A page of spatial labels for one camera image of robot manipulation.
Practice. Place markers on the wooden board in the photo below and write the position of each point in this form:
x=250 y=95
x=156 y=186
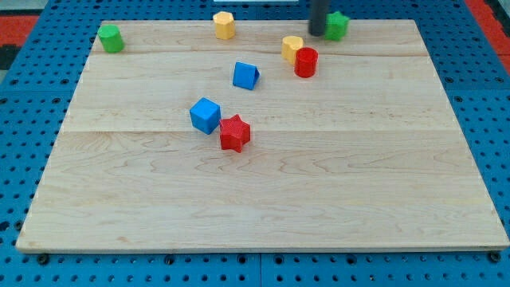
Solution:
x=364 y=156

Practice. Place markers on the red star block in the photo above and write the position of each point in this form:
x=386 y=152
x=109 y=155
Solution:
x=234 y=133

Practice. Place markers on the blue cube block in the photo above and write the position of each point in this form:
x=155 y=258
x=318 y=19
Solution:
x=205 y=115

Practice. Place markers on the blue triangle block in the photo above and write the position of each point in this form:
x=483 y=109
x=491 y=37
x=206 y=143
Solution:
x=245 y=75

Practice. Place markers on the red cylinder block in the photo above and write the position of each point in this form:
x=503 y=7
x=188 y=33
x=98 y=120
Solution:
x=306 y=62

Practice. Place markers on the yellow heart block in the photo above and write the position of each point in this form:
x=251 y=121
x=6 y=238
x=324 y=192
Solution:
x=289 y=46

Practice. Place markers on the yellow hexagon block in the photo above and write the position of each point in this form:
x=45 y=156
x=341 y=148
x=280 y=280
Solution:
x=224 y=25

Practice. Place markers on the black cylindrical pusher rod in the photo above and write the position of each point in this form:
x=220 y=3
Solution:
x=318 y=12

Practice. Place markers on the green star block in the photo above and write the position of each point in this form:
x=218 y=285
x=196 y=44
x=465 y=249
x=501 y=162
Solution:
x=336 y=26

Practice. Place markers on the green cylinder block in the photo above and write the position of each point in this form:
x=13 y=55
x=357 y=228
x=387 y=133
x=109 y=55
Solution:
x=110 y=38

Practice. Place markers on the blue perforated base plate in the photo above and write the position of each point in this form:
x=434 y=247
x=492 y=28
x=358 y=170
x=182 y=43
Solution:
x=37 y=90

